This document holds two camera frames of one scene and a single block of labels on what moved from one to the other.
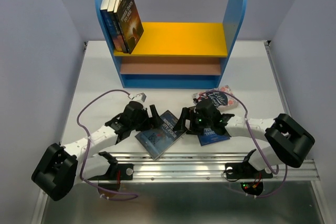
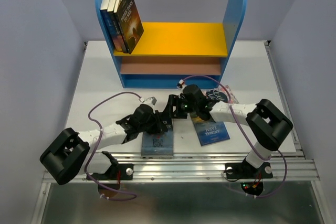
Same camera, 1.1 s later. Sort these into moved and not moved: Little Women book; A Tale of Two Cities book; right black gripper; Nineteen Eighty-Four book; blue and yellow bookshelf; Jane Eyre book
Moved: right black gripper; Nineteen Eighty-Four book
Not moved: Little Women book; Jane Eyre book; A Tale of Two Cities book; blue and yellow bookshelf
